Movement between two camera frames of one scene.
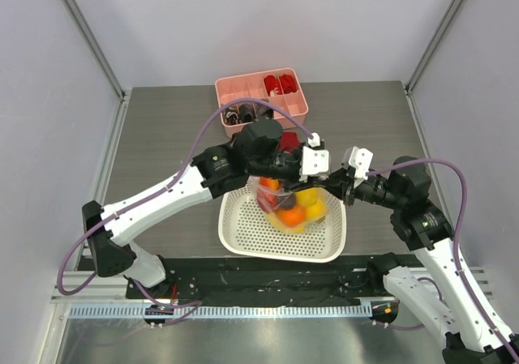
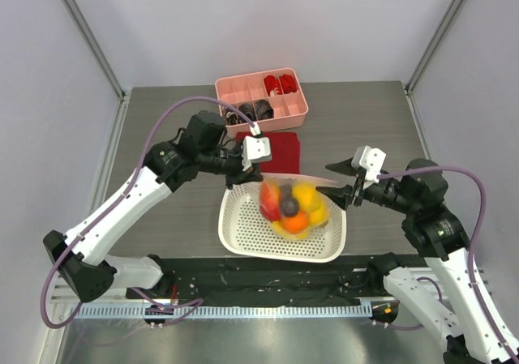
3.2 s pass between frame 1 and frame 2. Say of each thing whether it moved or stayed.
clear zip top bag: moved
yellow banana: moved
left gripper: moved
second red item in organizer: stayed
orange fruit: moved
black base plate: stayed
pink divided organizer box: stayed
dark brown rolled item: stayed
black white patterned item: stayed
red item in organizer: stayed
